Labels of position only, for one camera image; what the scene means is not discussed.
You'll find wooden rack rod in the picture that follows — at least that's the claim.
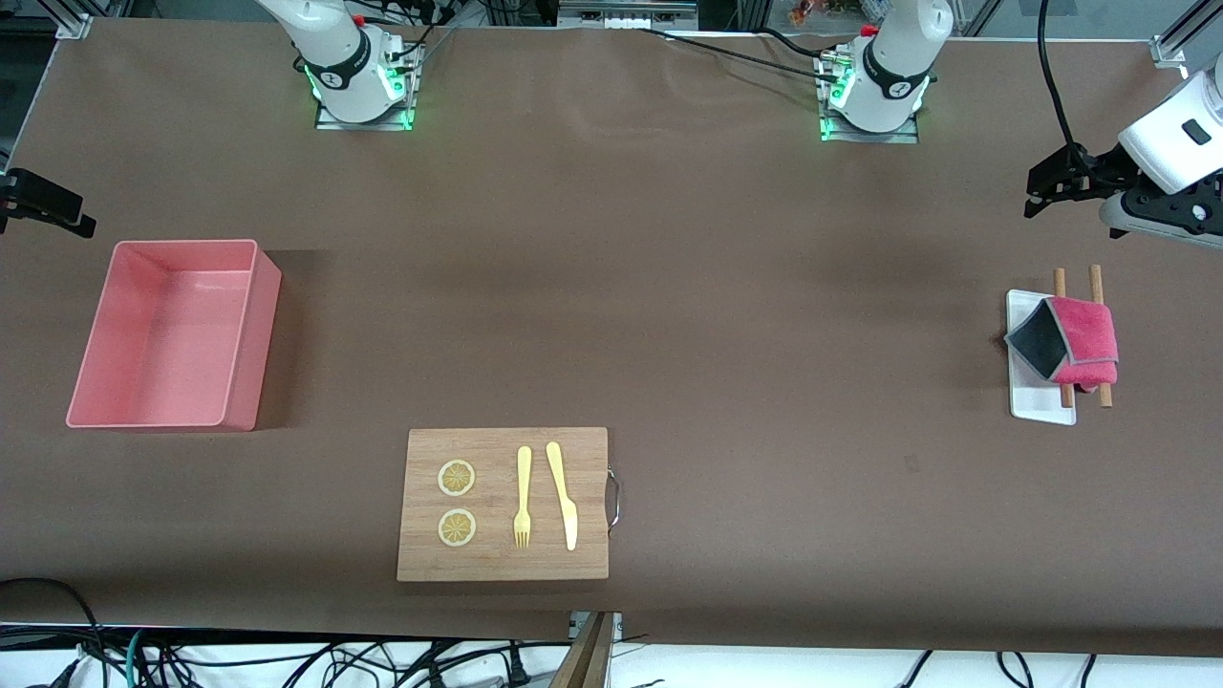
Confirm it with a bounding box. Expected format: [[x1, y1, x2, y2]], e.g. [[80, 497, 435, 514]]
[[1089, 265, 1114, 410], [1053, 268, 1077, 411]]

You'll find wooden stand leg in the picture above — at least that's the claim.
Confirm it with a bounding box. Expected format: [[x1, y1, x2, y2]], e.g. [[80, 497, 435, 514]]
[[549, 612, 617, 688]]

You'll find thick black floor cable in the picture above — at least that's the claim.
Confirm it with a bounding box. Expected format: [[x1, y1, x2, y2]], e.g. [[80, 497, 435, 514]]
[[0, 577, 106, 688]]

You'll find yellow plastic fork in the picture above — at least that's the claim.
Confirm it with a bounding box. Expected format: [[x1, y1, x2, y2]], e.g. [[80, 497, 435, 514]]
[[513, 446, 533, 549]]

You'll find pink cloth with grey trim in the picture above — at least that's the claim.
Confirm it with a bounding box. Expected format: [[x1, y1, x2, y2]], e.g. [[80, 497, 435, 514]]
[[1005, 296, 1120, 395]]

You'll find pink plastic bin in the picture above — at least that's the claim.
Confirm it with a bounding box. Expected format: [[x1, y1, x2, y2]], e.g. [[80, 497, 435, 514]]
[[65, 239, 283, 433]]

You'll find black cable on table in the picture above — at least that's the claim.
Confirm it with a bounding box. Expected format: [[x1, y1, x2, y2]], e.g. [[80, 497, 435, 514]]
[[640, 27, 842, 82]]

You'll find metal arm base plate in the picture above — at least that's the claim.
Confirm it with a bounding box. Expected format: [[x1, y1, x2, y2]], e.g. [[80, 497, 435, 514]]
[[313, 38, 423, 132], [817, 53, 921, 144]]

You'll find white rack base tray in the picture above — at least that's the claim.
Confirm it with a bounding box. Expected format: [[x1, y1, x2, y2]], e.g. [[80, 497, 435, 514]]
[[1005, 289, 1078, 426]]

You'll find wooden cutting board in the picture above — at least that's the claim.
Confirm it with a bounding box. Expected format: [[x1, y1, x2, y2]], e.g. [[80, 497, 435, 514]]
[[397, 427, 622, 582]]

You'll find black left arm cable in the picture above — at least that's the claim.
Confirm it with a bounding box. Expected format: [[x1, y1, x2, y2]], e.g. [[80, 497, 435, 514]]
[[1037, 0, 1090, 168]]

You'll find yellow plastic knife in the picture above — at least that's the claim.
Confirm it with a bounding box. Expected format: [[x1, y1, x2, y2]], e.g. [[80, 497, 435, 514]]
[[546, 441, 579, 552]]

